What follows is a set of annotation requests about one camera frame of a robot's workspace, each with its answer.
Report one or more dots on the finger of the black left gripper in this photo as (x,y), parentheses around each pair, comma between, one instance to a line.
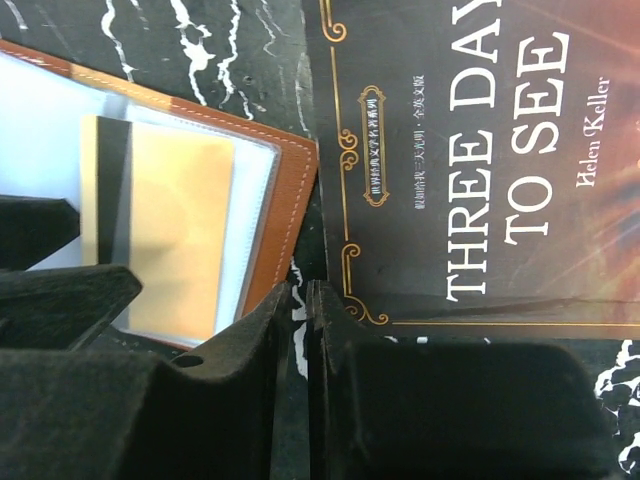
(65,308)
(33,228)

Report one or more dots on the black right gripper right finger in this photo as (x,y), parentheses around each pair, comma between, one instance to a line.
(446,410)

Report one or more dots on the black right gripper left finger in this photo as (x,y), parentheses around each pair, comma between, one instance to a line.
(206,414)

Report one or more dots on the gold credit card black stripe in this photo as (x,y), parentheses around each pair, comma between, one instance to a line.
(155,199)

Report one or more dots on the brown leather card holder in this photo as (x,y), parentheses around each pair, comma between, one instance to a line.
(43,102)

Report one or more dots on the dark book three days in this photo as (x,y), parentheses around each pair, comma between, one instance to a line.
(479,164)

